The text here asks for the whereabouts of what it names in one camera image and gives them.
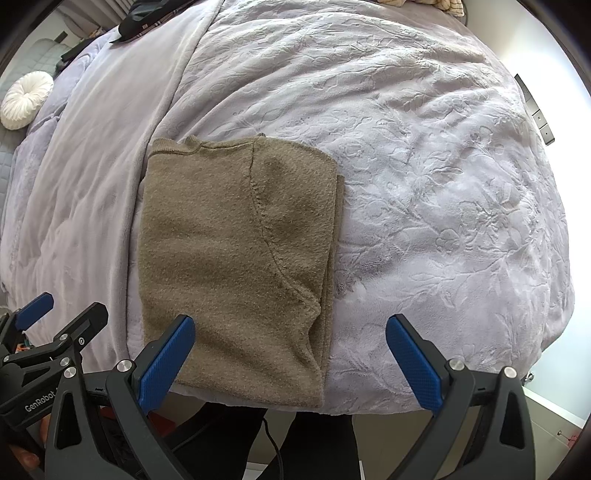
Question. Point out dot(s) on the striped cream sweater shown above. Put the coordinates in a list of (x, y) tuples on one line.
[(443, 5)]

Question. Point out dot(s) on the white drawer unit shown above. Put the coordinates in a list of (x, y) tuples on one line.
[(549, 415)]

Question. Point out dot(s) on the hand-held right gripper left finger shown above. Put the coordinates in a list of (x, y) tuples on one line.
[(168, 364)]

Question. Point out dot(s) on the lavender embossed blanket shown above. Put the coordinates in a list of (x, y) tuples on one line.
[(415, 184)]

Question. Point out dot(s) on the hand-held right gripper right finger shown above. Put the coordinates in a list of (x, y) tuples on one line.
[(413, 364)]

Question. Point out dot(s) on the black jacket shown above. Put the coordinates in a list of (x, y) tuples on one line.
[(147, 18)]

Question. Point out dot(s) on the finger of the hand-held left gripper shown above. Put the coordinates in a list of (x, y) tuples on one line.
[(85, 325), (34, 309)]

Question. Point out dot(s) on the person's left hand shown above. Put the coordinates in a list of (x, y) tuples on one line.
[(27, 454)]

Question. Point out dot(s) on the brown knit sweater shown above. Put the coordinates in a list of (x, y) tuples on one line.
[(221, 254)]

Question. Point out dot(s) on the dark wall switch panel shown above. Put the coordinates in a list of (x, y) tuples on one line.
[(538, 113)]

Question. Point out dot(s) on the dark cloth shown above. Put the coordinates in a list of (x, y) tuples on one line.
[(78, 51)]

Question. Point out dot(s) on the round white pleated pillow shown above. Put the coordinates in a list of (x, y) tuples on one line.
[(25, 99)]

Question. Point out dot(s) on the person's dark trousers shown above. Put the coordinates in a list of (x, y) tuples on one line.
[(318, 447)]

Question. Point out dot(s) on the brown knit clothes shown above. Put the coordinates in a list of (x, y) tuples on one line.
[(397, 2)]

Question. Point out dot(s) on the lavender smooth blanket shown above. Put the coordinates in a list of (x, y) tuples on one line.
[(101, 161)]

